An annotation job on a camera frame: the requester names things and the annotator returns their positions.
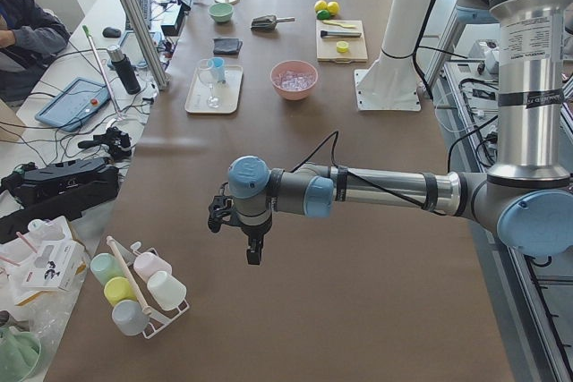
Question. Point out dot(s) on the yellow plastic knife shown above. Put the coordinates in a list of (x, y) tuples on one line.
[(339, 24)]

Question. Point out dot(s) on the bamboo cutting board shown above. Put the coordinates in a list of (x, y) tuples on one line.
[(326, 48)]

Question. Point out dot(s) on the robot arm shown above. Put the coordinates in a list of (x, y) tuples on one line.
[(523, 198)]

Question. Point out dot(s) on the black keyboard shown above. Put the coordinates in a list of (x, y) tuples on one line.
[(145, 7)]

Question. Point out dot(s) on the blue teach pendant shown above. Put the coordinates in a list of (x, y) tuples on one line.
[(75, 105)]

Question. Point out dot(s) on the clear wine glass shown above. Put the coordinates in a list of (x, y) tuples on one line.
[(208, 76)]

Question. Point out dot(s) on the yellow cup on rack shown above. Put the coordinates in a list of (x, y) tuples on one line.
[(118, 289)]

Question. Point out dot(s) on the white wire cup rack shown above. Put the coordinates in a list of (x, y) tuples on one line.
[(153, 298)]

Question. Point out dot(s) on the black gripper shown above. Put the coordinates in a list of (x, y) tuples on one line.
[(253, 234)]

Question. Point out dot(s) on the computer mouse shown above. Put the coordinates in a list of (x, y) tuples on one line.
[(111, 32)]

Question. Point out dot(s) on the grey folded cloth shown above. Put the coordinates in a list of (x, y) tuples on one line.
[(227, 46)]

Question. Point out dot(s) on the grey cup on rack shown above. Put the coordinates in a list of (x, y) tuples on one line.
[(129, 317)]

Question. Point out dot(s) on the black thermos bottle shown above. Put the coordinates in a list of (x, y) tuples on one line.
[(124, 69)]

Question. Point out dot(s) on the half lemon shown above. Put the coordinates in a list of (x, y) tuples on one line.
[(342, 46)]

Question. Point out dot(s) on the cream serving tray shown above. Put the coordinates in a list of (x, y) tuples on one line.
[(227, 93)]

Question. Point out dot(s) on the steel muddler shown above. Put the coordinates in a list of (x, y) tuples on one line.
[(340, 34)]

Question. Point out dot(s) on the whole yellow lemon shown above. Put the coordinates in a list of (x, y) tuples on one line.
[(320, 5)]

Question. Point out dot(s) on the green cup on rack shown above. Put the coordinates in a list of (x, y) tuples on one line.
[(104, 267)]

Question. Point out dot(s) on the blue plastic cup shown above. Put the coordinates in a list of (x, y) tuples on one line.
[(218, 71)]

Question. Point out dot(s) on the pink cup on rack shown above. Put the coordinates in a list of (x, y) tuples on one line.
[(148, 263)]

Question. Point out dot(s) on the metal ice scoop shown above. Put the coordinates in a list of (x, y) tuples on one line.
[(268, 22)]

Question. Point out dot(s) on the pink bowl of ice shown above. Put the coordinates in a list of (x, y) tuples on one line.
[(294, 80)]

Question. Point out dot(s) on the seated person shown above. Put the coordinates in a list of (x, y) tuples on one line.
[(31, 39)]

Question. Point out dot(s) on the green lime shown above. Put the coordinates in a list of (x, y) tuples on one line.
[(333, 7)]

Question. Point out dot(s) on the white cup on rack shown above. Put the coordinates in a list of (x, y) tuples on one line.
[(166, 290)]

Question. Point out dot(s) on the green ceramic bowl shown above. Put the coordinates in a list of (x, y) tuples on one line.
[(221, 12)]

